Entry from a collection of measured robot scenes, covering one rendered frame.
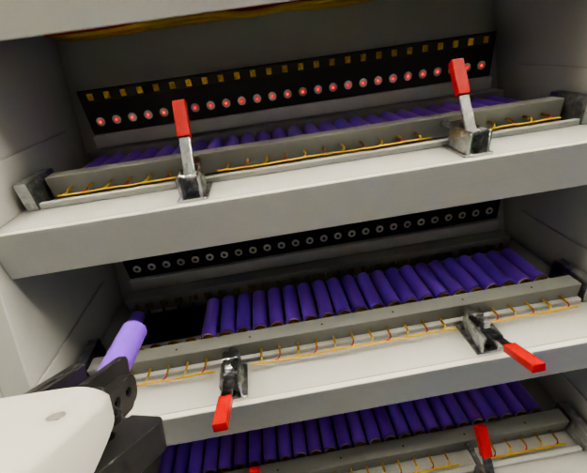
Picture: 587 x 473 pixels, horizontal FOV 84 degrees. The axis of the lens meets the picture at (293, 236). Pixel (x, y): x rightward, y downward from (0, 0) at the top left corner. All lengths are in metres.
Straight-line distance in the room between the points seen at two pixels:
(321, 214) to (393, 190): 0.07
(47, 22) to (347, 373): 0.41
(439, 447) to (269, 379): 0.25
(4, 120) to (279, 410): 0.40
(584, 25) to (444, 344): 0.37
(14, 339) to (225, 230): 0.21
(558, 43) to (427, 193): 0.27
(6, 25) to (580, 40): 0.55
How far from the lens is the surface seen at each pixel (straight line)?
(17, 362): 0.41
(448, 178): 0.34
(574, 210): 0.52
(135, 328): 0.27
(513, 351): 0.37
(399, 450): 0.52
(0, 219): 0.40
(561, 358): 0.46
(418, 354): 0.39
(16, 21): 0.39
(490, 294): 0.44
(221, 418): 0.31
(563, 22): 0.53
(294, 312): 0.40
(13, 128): 0.46
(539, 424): 0.58
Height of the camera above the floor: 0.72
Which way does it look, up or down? 10 degrees down
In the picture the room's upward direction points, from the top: 9 degrees counter-clockwise
